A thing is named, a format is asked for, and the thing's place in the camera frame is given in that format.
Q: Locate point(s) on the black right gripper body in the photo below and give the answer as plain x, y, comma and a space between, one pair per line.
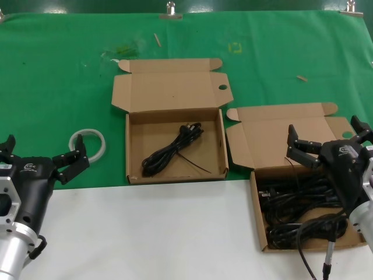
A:
344, 172

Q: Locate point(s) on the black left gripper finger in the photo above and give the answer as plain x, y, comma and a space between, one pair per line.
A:
8, 144
73, 163

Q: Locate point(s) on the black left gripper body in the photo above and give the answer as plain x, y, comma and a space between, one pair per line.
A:
35, 189

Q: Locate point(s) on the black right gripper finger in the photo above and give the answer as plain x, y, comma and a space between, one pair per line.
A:
364, 129
303, 153

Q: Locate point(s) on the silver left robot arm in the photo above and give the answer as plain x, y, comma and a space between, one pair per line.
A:
11, 253

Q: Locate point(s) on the cardboard box with round hole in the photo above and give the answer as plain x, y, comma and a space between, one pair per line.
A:
175, 87

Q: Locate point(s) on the short wooden stick piece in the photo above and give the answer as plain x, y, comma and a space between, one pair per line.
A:
302, 78

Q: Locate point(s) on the green table cloth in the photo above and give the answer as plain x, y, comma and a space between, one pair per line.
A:
58, 87

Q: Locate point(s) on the metal binder clip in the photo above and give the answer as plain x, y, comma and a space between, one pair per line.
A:
351, 11
171, 14

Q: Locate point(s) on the clear plastic wrapper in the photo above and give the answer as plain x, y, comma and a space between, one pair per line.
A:
123, 49

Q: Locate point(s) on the thin wooden stick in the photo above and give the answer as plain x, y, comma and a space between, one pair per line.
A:
157, 40

